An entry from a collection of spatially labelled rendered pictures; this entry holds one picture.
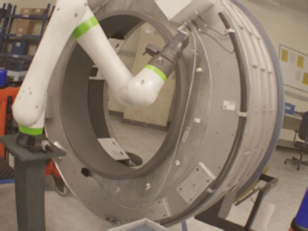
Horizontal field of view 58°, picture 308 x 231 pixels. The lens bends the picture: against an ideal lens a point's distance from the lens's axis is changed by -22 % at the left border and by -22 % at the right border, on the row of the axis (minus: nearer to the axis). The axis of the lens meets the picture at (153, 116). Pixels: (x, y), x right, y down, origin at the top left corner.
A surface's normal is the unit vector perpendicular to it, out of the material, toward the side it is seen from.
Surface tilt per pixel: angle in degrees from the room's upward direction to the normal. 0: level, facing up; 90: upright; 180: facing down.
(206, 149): 90
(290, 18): 90
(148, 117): 90
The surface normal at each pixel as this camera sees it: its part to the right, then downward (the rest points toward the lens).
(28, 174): 0.80, 0.26
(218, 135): -0.62, 0.02
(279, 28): 0.00, 0.18
